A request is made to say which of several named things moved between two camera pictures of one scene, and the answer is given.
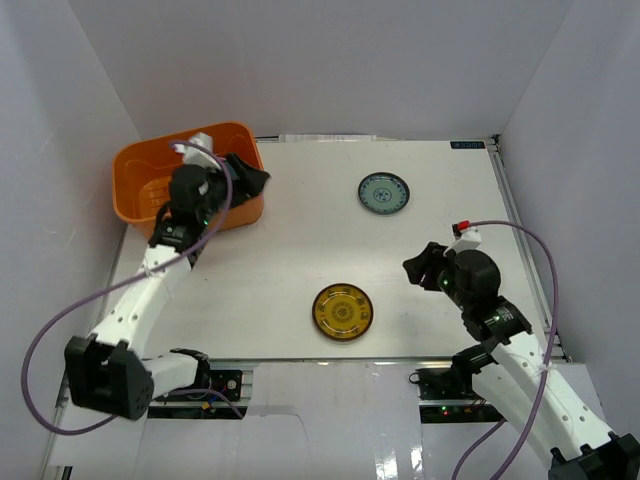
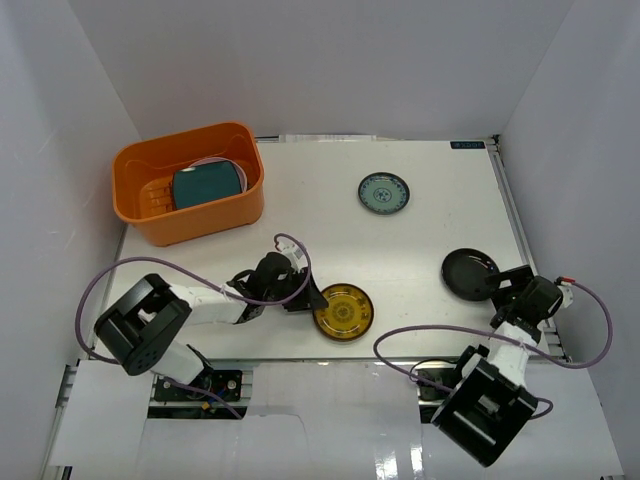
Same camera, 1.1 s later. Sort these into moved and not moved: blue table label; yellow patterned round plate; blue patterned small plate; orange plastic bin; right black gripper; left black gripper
Moved: left black gripper; right black gripper
Not moved: yellow patterned round plate; blue patterned small plate; orange plastic bin; blue table label
